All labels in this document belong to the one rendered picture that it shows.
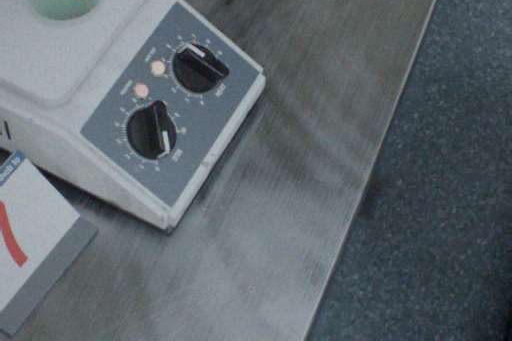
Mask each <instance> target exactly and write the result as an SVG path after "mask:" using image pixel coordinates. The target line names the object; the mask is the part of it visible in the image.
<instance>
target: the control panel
mask: <svg viewBox="0 0 512 341"><path fill-rule="evenodd" d="M187 43H188V44H189V43H195V44H198V45H202V46H205V47H207V48H208V49H209V50H210V51H212V52H213V53H214V56H215V57H216V58H217V59H218V60H219V61H220V62H223V63H224V64H225V65H226V66H227V67H228V68H229V70H230V73H229V75H228V76H227V77H226V78H225V79H223V80H221V81H220V82H219V83H218V84H216V85H215V86H214V87H213V89H212V90H209V91H207V92H204V93H196V92H192V91H189V90H187V89H185V87H184V86H183V85H181V84H180V83H179V80H177V78H176V76H175V74H174V58H175V54H176V53H177V52H178V51H179V50H180V49H181V48H182V47H185V46H186V44H187ZM156 62H160V63H162V64H163V66H164V71H163V73H162V74H160V75H159V74H157V73H155V72H154V71H153V64H154V63H156ZM259 74H260V72H259V71H258V70H257V69H256V68H255V67H254V66H253V65H251V64H250V63H249V62H248V61H247V60H246V59H244V58H243V56H241V55H240V54H238V53H237V51H235V50H234V49H233V48H231V46H230V45H228V44H227V43H226V42H225V41H224V40H222V39H221V38H220V37H219V36H218V35H216V34H215V33H214V31H212V30H210V29H209V27H208V26H207V25H204V23H203V22H202V21H201V20H198V18H197V17H196V16H195V15H193V14H192V13H191V12H190V11H189V10H188V9H186V8H185V7H184V6H183V5H182V4H180V3H179V2H178V1H176V3H174V4H173V5H172V7H171V8H170V10H169V11H167V13H166V15H165V17H163V18H162V20H161V21H160V23H159V24H158V26H157V27H155V30H154V31H153V33H151V34H150V36H149V38H148V39H147V40H146V41H145V43H144V44H143V46H142V47H141V48H140V49H139V50H138V53H137V54H135V56H134V57H133V58H132V60H131V61H130V63H129V64H128V65H127V67H126V68H125V70H124V71H122V73H121V75H120V77H118V78H117V80H116V82H115V83H114V84H113V85H112V87H111V88H110V90H109V91H108V93H106V96H105V97H104V98H103V99H102V100H101V103H100V104H98V106H97V107H96V110H94V111H93V113H92V114H91V116H90V117H89V118H88V120H87V121H86V123H85V124H84V125H83V126H82V127H81V131H80V133H81V135H82V136H83V137H85V138H86V140H88V141H89V142H91V144H93V145H94V146H95V148H98V149H99V150H100V151H101V152H102V153H104V154H105V155H106V156H107V157H108V158H110V159H111V160H112V161H114V162H115V164H116V165H119V166H120V168H121V169H123V170H125V172H127V173H128V174H129V175H130V176H132V177H133V178H134V179H136V181H137V182H140V183H141V185H142V186H143V187H145V188H146V189H147V190H149V191H150V192H151V193H153V194H154V195H155V196H156V197H157V198H158V199H160V200H162V201H163V203H164V204H166V205H168V206H170V207H171V208H172V207H173V206H174V205H175V203H176V202H177V200H178V199H179V196H180V195H181V194H182V193H183V191H184V190H185V188H186V186H187V185H188V183H189V182H190V179H191V178H192V177H193V176H194V174H195V173H196V171H197V169H198V168H199V166H201V162H202V161H203V160H204V159H205V157H206V156H207V154H208V152H209V151H210V149H211V148H212V147H213V144H214V143H215V142H216V140H217V139H218V137H219V135H220V134H221V132H222V131H223V130H224V128H225V125H227V123H228V122H229V120H230V118H231V117H232V115H233V114H234V113H235V112H236V108H237V107H238V106H239V105H240V103H241V102H242V100H243V98H244V97H245V96H246V95H247V93H248V90H249V89H250V88H251V86H252V85H253V84H254V81H255V80H256V78H258V75H259ZM139 85H144V86H147V90H148V93H147V95H146V97H144V98H141V97H140V96H138V95H137V93H136V87H137V86H139ZM157 100H161V101H162V102H163V103H165V104H166V108H167V115H168V116H169V117H170V118H171V120H173V124H174V125H175V128H176V131H177V140H176V143H175V146H174V148H173V150H172V151H171V152H170V153H169V154H167V155H166V156H164V157H162V158H161V159H156V160H151V159H147V158H145V157H143V156H141V155H140V154H138V153H137V152H136V151H135V149H134V148H132V146H131V145H130V142H129V139H128V137H127V125H128V122H129V120H130V117H131V116H132V115H133V114H135V112H136V111H138V110H139V109H143V108H146V107H147V106H149V105H150V104H151V103H153V102H155V101H157Z"/></svg>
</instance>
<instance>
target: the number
mask: <svg viewBox="0 0 512 341"><path fill-rule="evenodd" d="M70 213H71V211H70V210H69V209H68V208H67V207H66V205H65V204H64V203H63V202H62V201H61V200H60V199H59V198H58V197H57V196H56V194H54V193H53V192H52V191H51V189H49V188H48V187H47V185H46V184H45V183H43V181H42V180H41V178H39V177H38V175H37V174H36V173H34V171H33V170H32V169H31V168H30V167H29V166H28V165H27V164H26V162H22V164H21V165H20V166H19V167H18V169H17V170H16V171H15V172H14V173H13V174H12V175H11V176H10V178H9V179H8V180H7V182H5V183H4V184H3V186H1V188H0V298H1V296H2V295H3V294H4V293H5V291H6V290H7V289H8V288H9V287H10V285H11V284H12V283H13V282H14V280H15V279H16V278H17V277H18V276H19V274H20V273H21V272H22V271H23V270H24V268H25V267H26V266H27V265H28V263H29V262H30V261H31V260H32V259H33V257H34V256H35V255H36V254H37V253H38V252H39V250H40V249H41V248H42V247H43V245H44V244H45V243H46V242H47V240H48V239H50V237H51V236H52V234H54V232H55V231H56V230H57V229H58V227H59V226H60V225H62V222H63V221H64V220H66V217H67V216H68V215H70Z"/></svg>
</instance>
